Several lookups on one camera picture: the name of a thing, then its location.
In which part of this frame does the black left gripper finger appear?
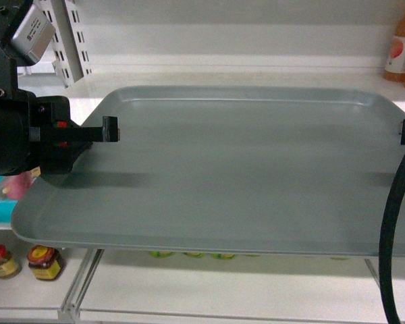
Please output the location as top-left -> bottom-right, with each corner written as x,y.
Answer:
55,115 -> 122,143

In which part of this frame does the white slotted shelf upright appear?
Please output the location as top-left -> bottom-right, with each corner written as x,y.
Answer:
39,0 -> 92,87

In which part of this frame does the grey rectangular serving tray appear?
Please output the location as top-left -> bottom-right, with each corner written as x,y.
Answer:
11,86 -> 405,257

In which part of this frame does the white lower shelf board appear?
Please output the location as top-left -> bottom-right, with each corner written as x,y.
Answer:
80,250 -> 385,323

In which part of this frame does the orange juice bottle tall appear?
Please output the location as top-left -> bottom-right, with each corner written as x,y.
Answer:
383,14 -> 405,82

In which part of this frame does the teal cartoon snack bag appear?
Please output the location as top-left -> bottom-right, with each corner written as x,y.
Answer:
0,167 -> 41,223

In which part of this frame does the white upper shelf board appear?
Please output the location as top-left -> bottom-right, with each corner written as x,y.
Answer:
18,65 -> 405,110

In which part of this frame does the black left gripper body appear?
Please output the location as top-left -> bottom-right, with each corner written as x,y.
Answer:
29,96 -> 92,174

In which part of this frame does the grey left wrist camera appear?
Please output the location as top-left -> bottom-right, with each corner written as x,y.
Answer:
10,1 -> 55,67

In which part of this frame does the red lid jar left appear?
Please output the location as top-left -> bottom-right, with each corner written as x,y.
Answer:
0,244 -> 21,279

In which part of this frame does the white shelf board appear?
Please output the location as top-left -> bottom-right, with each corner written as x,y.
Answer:
18,65 -> 405,110
80,250 -> 385,323

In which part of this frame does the red lid sauce jar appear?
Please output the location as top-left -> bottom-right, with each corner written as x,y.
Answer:
27,245 -> 65,281

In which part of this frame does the thick black right cable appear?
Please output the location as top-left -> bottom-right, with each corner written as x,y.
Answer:
379,136 -> 405,324

